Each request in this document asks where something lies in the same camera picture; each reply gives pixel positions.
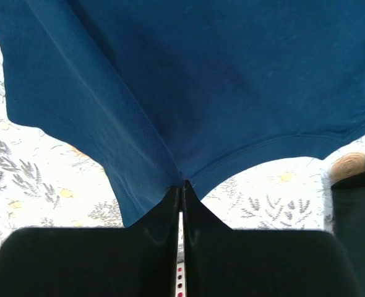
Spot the blue t shirt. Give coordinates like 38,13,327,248
0,1,365,226

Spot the white perforated laundry basket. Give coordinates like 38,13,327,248
174,259,187,297

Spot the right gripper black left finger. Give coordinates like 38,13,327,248
0,187,179,296

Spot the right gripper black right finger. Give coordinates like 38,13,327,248
181,182,363,297

